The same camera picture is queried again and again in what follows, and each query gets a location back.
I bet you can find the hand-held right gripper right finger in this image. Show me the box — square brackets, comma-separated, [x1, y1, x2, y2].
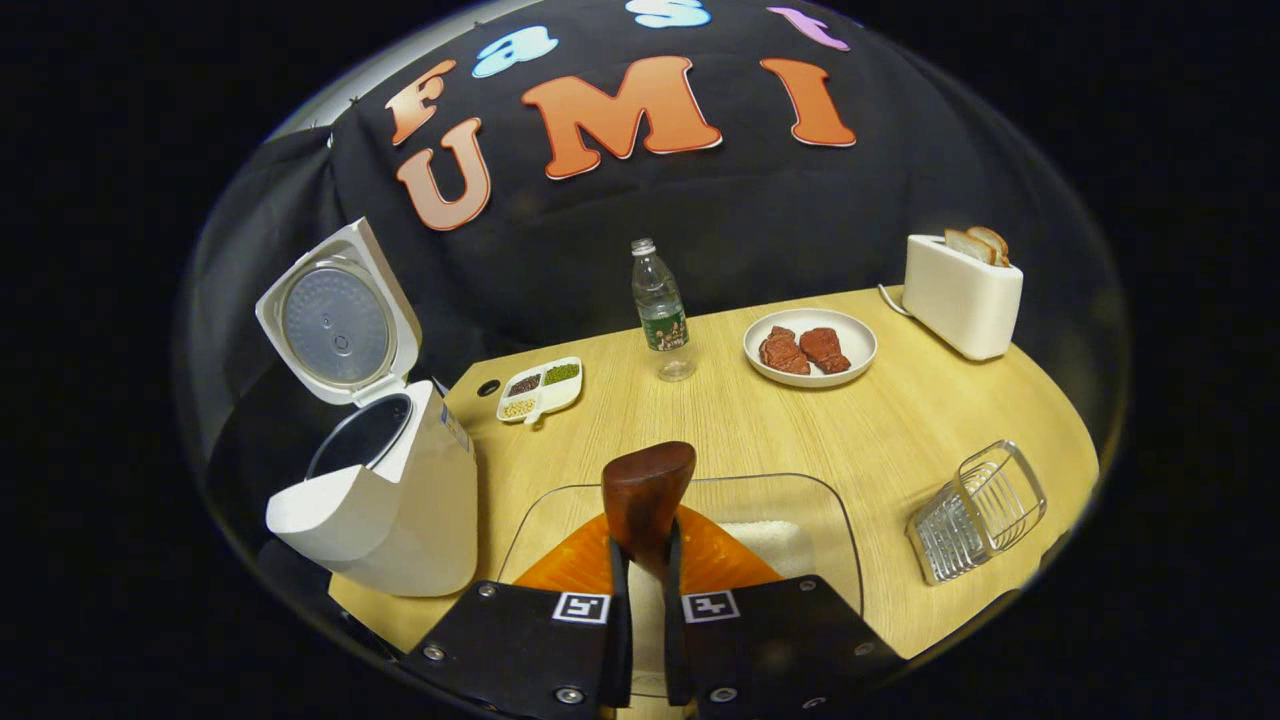
[664, 505, 907, 720]

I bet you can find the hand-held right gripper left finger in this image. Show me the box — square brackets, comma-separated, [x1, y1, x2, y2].
[398, 512, 635, 720]

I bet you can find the brown wooden spoon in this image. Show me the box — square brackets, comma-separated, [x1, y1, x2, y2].
[602, 441, 697, 583]

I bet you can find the white rice cooker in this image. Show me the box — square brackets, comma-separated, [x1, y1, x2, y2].
[255, 217, 479, 599]

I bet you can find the wire chopstick holder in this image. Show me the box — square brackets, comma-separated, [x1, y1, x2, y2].
[906, 440, 1048, 586]

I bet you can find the clear rice container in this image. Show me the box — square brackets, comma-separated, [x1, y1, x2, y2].
[497, 473, 866, 701]

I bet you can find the white divided seasoning tray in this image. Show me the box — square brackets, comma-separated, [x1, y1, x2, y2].
[496, 356, 584, 428]

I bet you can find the red meat piece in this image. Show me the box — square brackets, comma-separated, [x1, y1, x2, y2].
[799, 327, 852, 375]
[758, 326, 812, 376]

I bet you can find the clear plastic water bottle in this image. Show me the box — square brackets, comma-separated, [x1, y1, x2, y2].
[631, 237, 697, 383]

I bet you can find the white round plate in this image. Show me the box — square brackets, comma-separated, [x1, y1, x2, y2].
[743, 308, 879, 389]

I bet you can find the black backdrop cloth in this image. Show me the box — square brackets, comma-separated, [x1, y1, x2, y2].
[185, 0, 1131, 521]

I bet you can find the white toaster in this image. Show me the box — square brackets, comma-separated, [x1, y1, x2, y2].
[902, 234, 1025, 362]

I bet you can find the toast bread slice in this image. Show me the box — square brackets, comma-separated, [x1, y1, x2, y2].
[944, 228, 998, 267]
[966, 226, 1011, 267]

